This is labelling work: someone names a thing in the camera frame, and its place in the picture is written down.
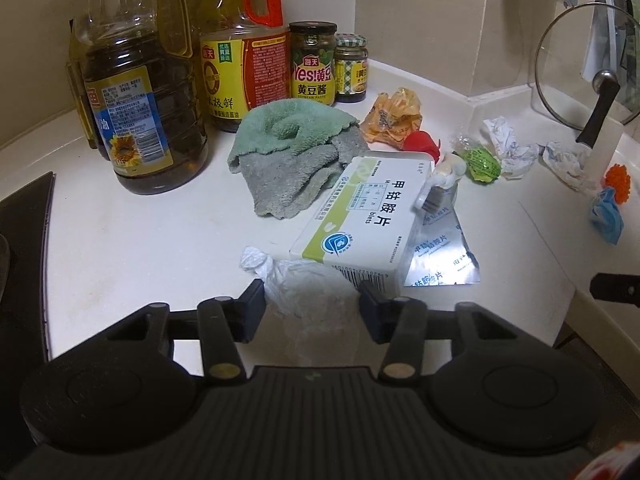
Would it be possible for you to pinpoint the clear plastic film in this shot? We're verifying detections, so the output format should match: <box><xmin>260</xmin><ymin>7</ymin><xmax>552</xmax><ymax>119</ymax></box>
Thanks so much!
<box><xmin>240</xmin><ymin>246</ymin><xmax>380</xmax><ymax>367</ymax></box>

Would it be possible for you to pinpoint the orange crumpled wrapper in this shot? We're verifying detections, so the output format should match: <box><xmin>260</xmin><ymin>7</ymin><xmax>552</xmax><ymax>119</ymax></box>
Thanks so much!
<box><xmin>360</xmin><ymin>88</ymin><xmax>423</xmax><ymax>150</ymax></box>

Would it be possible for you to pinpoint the small yellow label jar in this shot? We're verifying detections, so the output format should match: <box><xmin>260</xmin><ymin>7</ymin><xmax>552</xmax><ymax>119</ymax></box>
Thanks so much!
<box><xmin>334</xmin><ymin>34</ymin><xmax>369</xmax><ymax>103</ymax></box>

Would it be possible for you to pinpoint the dark sunflower oil bottle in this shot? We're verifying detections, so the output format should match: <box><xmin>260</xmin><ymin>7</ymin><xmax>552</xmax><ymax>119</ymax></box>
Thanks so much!
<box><xmin>73</xmin><ymin>0</ymin><xmax>208</xmax><ymax>195</ymax></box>

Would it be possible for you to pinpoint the white medicine box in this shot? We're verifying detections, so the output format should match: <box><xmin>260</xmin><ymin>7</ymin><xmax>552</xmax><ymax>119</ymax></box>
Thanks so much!
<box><xmin>290</xmin><ymin>152</ymin><xmax>435</xmax><ymax>296</ymax></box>

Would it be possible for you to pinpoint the crumpled grey tissue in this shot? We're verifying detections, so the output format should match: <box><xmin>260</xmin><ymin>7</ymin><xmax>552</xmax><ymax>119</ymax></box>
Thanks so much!
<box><xmin>541</xmin><ymin>141</ymin><xmax>598</xmax><ymax>195</ymax></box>

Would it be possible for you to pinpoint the crumpled white tissue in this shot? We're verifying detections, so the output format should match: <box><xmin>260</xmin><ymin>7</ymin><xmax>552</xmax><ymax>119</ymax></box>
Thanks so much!
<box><xmin>482</xmin><ymin>116</ymin><xmax>539</xmax><ymax>180</ymax></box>

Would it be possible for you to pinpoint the orange mesh scrap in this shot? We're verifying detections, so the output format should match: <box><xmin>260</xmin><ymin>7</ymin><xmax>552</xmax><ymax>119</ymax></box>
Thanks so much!
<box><xmin>604</xmin><ymin>164</ymin><xmax>631</xmax><ymax>205</ymax></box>

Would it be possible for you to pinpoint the silver foil pill sheet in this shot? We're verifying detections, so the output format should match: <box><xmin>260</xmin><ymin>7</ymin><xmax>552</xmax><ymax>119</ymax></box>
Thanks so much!
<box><xmin>405</xmin><ymin>196</ymin><xmax>480</xmax><ymax>287</ymax></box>

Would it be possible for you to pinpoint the red handle oil bottle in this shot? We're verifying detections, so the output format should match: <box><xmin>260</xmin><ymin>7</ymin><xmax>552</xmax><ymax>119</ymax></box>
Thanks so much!
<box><xmin>198</xmin><ymin>0</ymin><xmax>291</xmax><ymax>132</ymax></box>

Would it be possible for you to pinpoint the black gas stove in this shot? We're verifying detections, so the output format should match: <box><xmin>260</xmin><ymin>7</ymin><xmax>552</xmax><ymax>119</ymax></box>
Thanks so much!
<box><xmin>1</xmin><ymin>172</ymin><xmax>55</xmax><ymax>474</ymax></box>

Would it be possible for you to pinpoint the blue plastic scrap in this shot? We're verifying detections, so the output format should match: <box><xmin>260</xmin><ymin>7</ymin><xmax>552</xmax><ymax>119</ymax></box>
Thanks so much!
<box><xmin>589</xmin><ymin>186</ymin><xmax>625</xmax><ymax>245</ymax></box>

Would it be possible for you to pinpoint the green bean paste jar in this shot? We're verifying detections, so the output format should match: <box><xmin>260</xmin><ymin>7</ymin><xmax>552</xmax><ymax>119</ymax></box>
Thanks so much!
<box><xmin>288</xmin><ymin>21</ymin><xmax>337</xmax><ymax>106</ymax></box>

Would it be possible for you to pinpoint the green candy wrapper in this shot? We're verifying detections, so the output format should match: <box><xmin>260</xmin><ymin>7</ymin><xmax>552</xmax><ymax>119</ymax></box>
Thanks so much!
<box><xmin>452</xmin><ymin>136</ymin><xmax>501</xmax><ymax>184</ymax></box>

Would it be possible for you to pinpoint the green grey cleaning cloth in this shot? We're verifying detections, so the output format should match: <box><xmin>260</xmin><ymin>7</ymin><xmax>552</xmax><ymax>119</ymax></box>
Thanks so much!
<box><xmin>228</xmin><ymin>99</ymin><xmax>369</xmax><ymax>220</ymax></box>

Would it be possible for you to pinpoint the white small bottle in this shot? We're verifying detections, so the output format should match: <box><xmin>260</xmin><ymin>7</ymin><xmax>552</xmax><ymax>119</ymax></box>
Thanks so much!
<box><xmin>413</xmin><ymin>153</ymin><xmax>466</xmax><ymax>214</ymax></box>

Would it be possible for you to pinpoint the red plastic piece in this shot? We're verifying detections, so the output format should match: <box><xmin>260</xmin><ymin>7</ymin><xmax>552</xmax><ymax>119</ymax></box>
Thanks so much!
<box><xmin>401</xmin><ymin>130</ymin><xmax>440</xmax><ymax>164</ymax></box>

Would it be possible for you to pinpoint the glass pot lid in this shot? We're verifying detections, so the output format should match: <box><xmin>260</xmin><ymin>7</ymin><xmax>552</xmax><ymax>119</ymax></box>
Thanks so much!
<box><xmin>534</xmin><ymin>2</ymin><xmax>639</xmax><ymax>148</ymax></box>

